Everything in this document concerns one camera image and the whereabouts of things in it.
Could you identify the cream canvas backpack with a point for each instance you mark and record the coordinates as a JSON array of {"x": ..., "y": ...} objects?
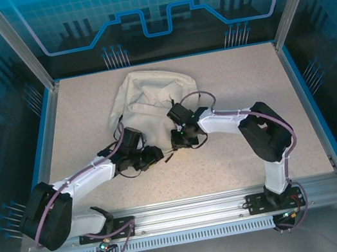
[{"x": 148, "y": 84}]

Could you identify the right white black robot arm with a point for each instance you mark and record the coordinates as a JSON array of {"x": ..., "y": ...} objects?
[{"x": 219, "y": 120}]

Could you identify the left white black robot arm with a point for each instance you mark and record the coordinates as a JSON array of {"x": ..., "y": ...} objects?
[{"x": 89, "y": 179}]

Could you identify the blue table edge strip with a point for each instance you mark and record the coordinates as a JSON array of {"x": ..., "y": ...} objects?
[
  {"x": 313, "y": 107},
  {"x": 41, "y": 155},
  {"x": 208, "y": 52}
]

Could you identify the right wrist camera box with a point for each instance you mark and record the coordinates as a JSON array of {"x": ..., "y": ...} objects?
[{"x": 179, "y": 129}]

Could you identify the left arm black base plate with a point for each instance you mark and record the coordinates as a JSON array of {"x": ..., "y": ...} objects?
[{"x": 126, "y": 230}]

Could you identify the aluminium mounting rail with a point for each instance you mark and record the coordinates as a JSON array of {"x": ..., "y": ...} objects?
[{"x": 186, "y": 211}]

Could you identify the aluminium side rail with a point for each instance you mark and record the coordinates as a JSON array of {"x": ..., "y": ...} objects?
[
  {"x": 298, "y": 93},
  {"x": 50, "y": 137}
]

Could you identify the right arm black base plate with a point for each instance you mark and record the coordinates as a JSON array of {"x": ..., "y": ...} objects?
[{"x": 255, "y": 204}]

